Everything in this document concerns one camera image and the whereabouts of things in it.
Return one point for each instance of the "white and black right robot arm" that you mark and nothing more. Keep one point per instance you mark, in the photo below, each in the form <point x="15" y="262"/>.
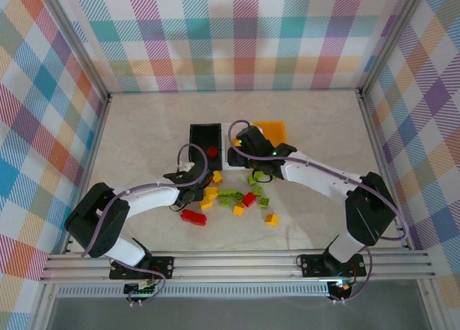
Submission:
<point x="316" y="179"/>

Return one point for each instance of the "aluminium corner post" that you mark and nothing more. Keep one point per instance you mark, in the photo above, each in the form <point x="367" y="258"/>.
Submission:
<point x="81" y="42"/>
<point x="390" y="39"/>

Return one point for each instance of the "orange plastic bin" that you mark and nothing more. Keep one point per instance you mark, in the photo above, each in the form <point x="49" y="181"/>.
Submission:
<point x="275" y="128"/>

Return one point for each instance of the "aluminium frame leg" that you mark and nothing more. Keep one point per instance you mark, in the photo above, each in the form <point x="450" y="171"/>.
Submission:
<point x="431" y="305"/>
<point x="41" y="308"/>

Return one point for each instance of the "long red lego brick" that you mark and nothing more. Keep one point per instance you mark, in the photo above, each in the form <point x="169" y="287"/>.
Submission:
<point x="194" y="217"/>

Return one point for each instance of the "long green lego brick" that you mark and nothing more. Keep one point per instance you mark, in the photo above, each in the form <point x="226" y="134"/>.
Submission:
<point x="227" y="193"/>

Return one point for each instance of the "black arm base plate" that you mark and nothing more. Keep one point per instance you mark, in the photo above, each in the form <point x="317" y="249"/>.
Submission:
<point x="165" y="267"/>
<point x="312" y="265"/>

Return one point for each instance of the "aluminium side rail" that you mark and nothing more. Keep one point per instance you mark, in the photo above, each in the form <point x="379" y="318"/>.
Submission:
<point x="377" y="143"/>
<point x="90" y="157"/>

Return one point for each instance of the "white plastic bin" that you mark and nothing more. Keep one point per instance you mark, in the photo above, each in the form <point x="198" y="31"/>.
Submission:
<point x="225" y="139"/>

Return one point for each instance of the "controller circuit board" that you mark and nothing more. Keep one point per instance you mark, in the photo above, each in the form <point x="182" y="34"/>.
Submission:
<point x="341" y="287"/>
<point x="140" y="291"/>

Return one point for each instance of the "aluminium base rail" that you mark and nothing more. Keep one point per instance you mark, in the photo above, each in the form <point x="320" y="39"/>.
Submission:
<point x="233" y="265"/>

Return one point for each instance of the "yellow lego brick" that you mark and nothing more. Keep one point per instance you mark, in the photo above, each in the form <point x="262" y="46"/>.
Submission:
<point x="206" y="202"/>
<point x="238" y="210"/>
<point x="272" y="219"/>
<point x="211" y="191"/>
<point x="217" y="178"/>

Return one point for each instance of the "black plastic bin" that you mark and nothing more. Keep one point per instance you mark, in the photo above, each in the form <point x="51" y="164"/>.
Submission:
<point x="201" y="136"/>

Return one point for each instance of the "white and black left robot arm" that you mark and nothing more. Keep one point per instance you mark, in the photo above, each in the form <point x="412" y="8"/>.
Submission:
<point x="151" y="200"/>

